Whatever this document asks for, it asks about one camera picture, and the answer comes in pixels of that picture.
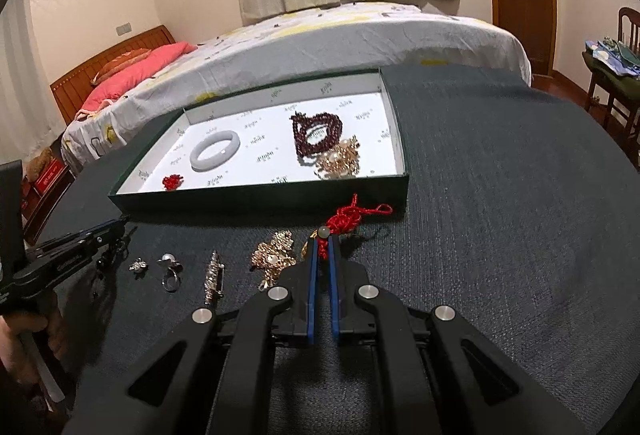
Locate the silver pearl ring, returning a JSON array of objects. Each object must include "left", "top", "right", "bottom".
[{"left": 156, "top": 253, "right": 182, "bottom": 293}]

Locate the dark wooden chair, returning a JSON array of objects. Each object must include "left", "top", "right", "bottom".
[{"left": 582, "top": 7, "right": 640, "bottom": 166}]

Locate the brown teddy bear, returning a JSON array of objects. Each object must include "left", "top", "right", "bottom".
[{"left": 24, "top": 146, "right": 53, "bottom": 180}]

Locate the dark red bead bracelet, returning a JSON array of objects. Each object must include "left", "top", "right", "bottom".
[{"left": 290, "top": 111, "right": 345, "bottom": 166}]

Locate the large pearl flower brooch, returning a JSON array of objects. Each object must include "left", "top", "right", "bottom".
[{"left": 314, "top": 135, "right": 362, "bottom": 180}]

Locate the wooden nightstand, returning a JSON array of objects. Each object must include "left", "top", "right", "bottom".
[{"left": 20, "top": 162, "right": 76, "bottom": 246}]

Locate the wooden headboard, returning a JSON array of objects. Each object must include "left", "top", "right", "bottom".
[{"left": 50, "top": 26, "right": 177, "bottom": 126}]

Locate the white sheer curtain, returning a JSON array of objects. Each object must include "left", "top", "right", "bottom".
[{"left": 0, "top": 0, "right": 51, "bottom": 176}]

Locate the black cord pendant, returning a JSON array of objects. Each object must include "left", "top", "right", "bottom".
[{"left": 92, "top": 226, "right": 137, "bottom": 301}]

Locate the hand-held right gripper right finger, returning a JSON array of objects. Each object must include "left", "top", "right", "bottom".
[{"left": 327, "top": 239, "right": 588, "bottom": 435}]

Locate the gold pearl brooch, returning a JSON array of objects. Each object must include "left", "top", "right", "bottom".
[{"left": 250, "top": 230, "right": 296, "bottom": 291}]

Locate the white jade bangle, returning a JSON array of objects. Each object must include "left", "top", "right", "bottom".
[{"left": 189, "top": 129, "right": 241, "bottom": 172}]

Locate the bed with patterned sheet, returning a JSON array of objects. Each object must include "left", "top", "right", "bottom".
[{"left": 60, "top": 2, "right": 532, "bottom": 176}]

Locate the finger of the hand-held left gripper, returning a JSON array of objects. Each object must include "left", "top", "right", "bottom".
[
  {"left": 25, "top": 216, "right": 130, "bottom": 262},
  {"left": 20, "top": 230, "right": 132, "bottom": 288}
]

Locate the shallow green cardboard box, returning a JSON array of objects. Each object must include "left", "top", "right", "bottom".
[{"left": 108, "top": 66, "right": 411, "bottom": 222}]

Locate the pile of clothes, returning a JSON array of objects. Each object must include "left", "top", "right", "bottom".
[{"left": 581, "top": 36, "right": 640, "bottom": 103}]

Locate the person's left hand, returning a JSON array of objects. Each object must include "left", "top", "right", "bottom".
[{"left": 0, "top": 309, "right": 69, "bottom": 386}]

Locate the orange brown pillow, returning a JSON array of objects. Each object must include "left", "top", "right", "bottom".
[{"left": 90, "top": 49, "right": 153, "bottom": 86}]

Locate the red knotted cord charm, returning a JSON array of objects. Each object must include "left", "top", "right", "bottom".
[{"left": 302, "top": 193, "right": 394, "bottom": 261}]

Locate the silver bar brooch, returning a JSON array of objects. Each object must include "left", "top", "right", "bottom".
[{"left": 204, "top": 250, "right": 225, "bottom": 304}]

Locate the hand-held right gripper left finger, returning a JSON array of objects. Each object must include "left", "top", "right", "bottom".
[{"left": 65, "top": 227, "right": 326, "bottom": 435}]

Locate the red box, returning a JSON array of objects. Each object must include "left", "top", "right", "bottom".
[{"left": 35, "top": 160, "right": 69, "bottom": 196}]

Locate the pink pillow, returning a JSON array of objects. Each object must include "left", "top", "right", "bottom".
[{"left": 80, "top": 41, "right": 197, "bottom": 114}]

